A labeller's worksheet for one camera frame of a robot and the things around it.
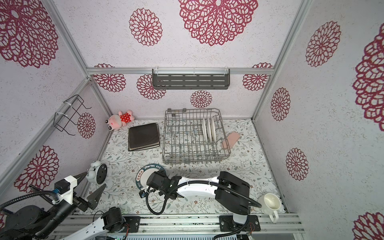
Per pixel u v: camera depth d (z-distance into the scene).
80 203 0.48
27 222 0.37
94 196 0.51
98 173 0.81
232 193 0.44
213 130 1.24
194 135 1.10
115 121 1.11
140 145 1.02
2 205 0.33
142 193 0.68
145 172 0.91
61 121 0.73
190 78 0.93
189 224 0.75
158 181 0.60
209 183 0.47
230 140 1.03
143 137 1.02
